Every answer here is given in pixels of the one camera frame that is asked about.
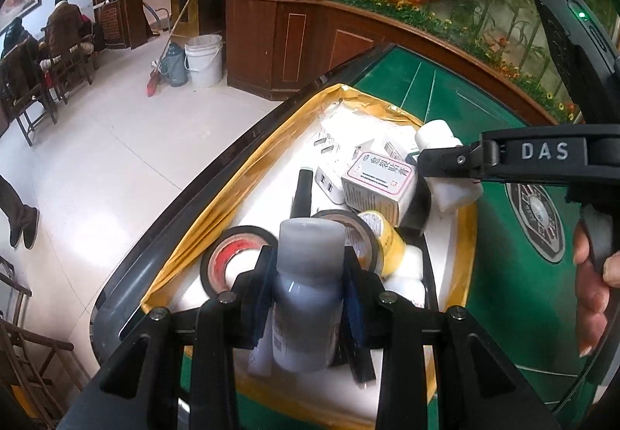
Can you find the gold lined box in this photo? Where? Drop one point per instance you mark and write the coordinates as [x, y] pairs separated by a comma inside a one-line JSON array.
[[208, 222]]

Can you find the white charger adapter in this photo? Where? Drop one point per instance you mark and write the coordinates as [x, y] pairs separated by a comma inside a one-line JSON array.
[[332, 178]]

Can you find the wooden chair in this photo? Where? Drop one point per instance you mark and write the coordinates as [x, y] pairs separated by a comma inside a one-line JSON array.
[[29, 343], [24, 91], [68, 67]]

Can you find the small white carton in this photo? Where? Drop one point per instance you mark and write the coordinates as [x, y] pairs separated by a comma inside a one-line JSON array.
[[399, 144]]

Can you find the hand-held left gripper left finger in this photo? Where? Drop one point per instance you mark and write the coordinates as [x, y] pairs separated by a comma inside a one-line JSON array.
[[256, 304]]

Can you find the yellow cylindrical container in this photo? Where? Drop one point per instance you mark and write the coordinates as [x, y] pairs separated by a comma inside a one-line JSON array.
[[390, 241]]

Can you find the person's right hand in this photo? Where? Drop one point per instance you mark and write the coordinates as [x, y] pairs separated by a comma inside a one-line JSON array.
[[591, 289]]

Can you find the green thermos jug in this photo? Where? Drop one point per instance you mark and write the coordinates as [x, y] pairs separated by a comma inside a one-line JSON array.
[[173, 64]]

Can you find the wooden counter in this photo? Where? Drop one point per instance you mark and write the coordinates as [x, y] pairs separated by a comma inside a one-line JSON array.
[[300, 38]]

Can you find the white medicine carton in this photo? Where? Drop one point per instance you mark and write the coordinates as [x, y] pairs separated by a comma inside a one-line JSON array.
[[380, 183]]

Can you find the white bucket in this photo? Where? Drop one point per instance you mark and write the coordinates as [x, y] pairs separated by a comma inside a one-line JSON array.
[[203, 62]]

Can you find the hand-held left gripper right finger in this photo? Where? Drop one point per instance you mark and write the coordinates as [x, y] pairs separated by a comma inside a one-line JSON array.
[[352, 314]]

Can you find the black tape roll red core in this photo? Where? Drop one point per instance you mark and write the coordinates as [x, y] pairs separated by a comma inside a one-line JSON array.
[[213, 265]]

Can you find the large white bottle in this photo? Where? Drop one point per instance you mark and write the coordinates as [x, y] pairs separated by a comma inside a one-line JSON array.
[[305, 294]]

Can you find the black tape roll tan core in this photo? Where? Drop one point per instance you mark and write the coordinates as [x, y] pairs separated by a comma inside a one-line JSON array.
[[356, 229]]

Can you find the black rod silver cap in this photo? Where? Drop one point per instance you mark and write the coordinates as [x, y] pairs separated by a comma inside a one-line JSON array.
[[302, 192]]

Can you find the red broom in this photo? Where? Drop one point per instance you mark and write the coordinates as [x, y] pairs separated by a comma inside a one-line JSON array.
[[154, 81]]

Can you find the table centre control panel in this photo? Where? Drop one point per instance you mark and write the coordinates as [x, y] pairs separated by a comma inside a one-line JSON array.
[[537, 222]]

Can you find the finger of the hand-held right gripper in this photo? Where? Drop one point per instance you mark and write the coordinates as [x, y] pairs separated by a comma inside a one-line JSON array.
[[445, 163]]

